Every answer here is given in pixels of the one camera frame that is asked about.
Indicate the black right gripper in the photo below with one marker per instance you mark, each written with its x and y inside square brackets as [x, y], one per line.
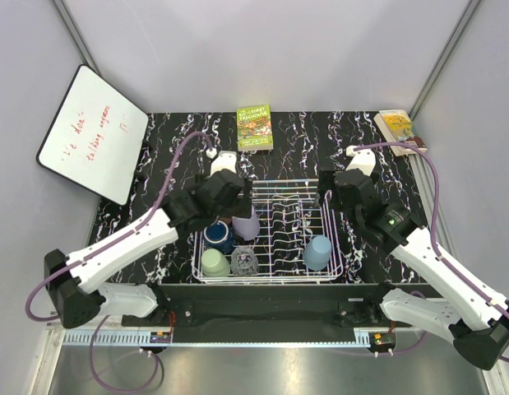
[334, 197]

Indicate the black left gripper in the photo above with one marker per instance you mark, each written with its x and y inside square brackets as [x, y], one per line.
[247, 198]

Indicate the lilac plastic cup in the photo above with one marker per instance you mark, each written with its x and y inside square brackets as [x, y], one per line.
[246, 228]

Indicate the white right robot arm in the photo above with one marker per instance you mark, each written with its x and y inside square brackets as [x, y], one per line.
[475, 319]

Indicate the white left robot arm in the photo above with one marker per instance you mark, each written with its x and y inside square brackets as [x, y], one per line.
[77, 283]

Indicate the dark blue ceramic mug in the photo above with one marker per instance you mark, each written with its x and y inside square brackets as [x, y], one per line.
[219, 236]

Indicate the green paperback book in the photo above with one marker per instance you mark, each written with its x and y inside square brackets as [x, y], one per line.
[254, 129]

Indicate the clear glass cup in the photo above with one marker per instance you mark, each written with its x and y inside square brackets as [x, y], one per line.
[243, 262]

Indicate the light blue plastic cup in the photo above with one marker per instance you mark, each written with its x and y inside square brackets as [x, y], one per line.
[317, 253]

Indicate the light green plastic cup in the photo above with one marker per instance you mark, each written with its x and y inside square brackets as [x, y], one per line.
[214, 264]

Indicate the yellow paperback book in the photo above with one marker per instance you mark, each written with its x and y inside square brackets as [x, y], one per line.
[396, 126]

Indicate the right orange connector board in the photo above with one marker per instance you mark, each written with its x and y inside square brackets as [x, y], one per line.
[381, 339]

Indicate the orange connector board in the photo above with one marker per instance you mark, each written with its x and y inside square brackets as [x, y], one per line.
[160, 337]
[381, 339]

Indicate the white whiteboard with red writing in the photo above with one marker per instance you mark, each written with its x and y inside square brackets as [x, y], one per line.
[95, 138]

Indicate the left orange connector board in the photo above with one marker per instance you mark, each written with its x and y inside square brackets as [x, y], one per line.
[160, 337]

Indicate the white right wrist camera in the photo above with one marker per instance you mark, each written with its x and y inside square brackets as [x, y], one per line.
[363, 160]

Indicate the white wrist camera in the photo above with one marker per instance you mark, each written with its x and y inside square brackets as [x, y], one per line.
[222, 160]
[363, 160]

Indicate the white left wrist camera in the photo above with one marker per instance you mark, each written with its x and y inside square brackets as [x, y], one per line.
[222, 160]

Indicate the white wire dish rack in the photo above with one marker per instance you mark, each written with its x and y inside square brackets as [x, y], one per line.
[289, 218]

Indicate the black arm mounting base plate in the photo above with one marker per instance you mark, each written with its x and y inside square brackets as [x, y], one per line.
[277, 314]

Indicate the slotted cable duct rail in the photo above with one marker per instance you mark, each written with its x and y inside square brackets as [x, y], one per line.
[109, 338]

